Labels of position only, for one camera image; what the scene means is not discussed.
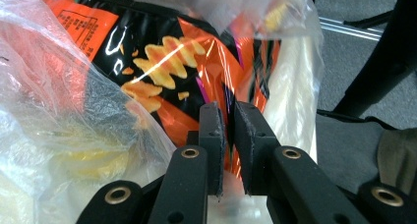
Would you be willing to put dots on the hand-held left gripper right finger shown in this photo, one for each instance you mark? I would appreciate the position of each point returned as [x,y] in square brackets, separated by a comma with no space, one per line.
[254,145]

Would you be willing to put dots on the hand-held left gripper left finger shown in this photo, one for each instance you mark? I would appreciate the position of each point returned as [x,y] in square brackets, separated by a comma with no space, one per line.
[211,145]

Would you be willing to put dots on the red snack packet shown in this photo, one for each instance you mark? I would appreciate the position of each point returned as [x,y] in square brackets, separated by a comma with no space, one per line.
[62,83]

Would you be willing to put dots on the yellow packet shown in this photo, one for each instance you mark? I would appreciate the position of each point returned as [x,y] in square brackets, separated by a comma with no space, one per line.
[95,165]

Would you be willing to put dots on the grey cloth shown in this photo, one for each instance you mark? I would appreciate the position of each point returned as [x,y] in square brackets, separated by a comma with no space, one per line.
[347,148]

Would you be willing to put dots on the black metal stand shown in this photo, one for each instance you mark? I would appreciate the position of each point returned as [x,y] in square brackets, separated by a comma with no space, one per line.
[387,60]

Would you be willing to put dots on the transparent plastic bag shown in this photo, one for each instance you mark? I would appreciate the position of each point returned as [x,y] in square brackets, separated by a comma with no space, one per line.
[49,135]

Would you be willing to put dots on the metal floor rail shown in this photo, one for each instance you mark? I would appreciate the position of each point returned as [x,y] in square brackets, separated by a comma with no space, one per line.
[350,27]

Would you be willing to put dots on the orange black snack packet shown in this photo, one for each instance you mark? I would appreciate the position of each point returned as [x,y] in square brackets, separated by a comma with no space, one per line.
[209,70]

